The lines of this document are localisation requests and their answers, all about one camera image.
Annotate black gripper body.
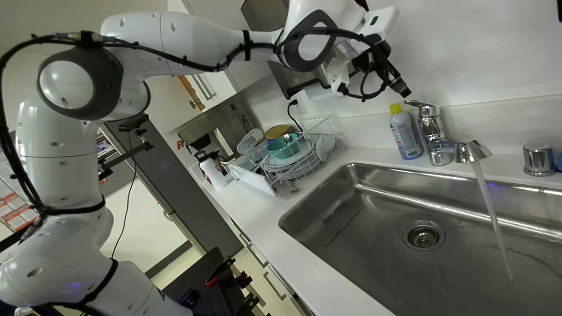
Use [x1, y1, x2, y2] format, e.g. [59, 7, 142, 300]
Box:
[349, 37, 396, 91]

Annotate chrome faucet lever handle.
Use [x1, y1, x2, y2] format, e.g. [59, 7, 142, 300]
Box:
[402, 98, 444, 142]

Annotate chrome faucet body with spout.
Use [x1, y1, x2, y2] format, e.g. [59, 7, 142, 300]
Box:
[424, 135, 495, 168]

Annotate soap bottle with yellow cap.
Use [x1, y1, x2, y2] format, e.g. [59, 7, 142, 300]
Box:
[387, 102, 424, 161]

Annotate brown round lid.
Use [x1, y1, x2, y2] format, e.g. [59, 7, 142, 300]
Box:
[263, 123, 298, 142]

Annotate teal bowl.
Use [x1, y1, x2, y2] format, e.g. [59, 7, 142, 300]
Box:
[265, 130, 307, 170]

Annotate steel paper towel dispenser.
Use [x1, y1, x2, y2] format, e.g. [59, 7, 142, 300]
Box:
[240, 0, 354, 100]

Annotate clear plastic container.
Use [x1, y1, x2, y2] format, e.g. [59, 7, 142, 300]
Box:
[235, 128, 268, 172]

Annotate running water stream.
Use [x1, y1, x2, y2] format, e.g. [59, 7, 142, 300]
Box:
[468, 156, 517, 282]

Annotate metal sink drain strainer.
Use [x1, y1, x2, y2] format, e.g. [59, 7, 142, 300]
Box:
[400, 219, 445, 253]

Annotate chrome round cap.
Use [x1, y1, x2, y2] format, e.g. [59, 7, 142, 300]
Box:
[521, 138, 556, 179]

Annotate grey coffee machine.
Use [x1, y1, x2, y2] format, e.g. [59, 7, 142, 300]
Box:
[173, 105, 259, 172]

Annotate white folded sheet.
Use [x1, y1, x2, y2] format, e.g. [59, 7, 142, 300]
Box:
[224, 161, 277, 198]

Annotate stainless steel sink basin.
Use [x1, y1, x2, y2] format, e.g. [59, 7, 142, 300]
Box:
[277, 161, 562, 316]

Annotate dark grey cabinet panel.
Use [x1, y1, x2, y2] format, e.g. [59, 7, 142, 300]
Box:
[98, 112, 245, 260]

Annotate beige cabinet drawer fronts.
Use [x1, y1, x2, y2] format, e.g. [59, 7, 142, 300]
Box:
[224, 216, 312, 316]

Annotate small colourful poster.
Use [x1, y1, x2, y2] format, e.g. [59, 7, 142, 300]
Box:
[94, 137, 119, 172]

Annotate black equipment stand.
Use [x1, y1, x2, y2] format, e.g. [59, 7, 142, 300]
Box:
[161, 244, 266, 316]

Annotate large white text poster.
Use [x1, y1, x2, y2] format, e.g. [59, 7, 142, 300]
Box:
[0, 174, 38, 235]

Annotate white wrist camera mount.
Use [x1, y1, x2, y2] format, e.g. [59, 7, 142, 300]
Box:
[331, 59, 359, 98]

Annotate black power cord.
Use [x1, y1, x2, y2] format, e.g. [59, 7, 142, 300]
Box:
[284, 98, 307, 133]

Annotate white wire dish rack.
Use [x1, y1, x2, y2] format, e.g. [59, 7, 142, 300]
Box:
[256, 112, 342, 198]

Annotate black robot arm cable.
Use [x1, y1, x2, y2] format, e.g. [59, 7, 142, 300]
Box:
[0, 24, 394, 237]

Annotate metal drawer handle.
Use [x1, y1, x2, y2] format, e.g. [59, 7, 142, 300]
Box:
[245, 242, 272, 268]
[261, 270, 289, 302]

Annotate thin hanging black cable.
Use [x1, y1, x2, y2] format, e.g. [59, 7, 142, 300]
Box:
[108, 174, 140, 260]

